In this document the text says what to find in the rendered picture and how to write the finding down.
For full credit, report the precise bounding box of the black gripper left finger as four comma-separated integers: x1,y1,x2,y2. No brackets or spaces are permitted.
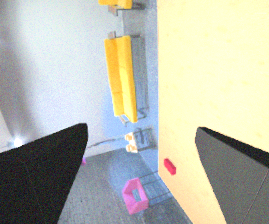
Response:
0,123,87,224

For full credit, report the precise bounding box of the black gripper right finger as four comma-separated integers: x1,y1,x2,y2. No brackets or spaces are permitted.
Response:
195,127,269,224

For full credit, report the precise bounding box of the small red block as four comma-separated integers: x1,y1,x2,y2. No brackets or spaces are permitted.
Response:
165,159,177,176

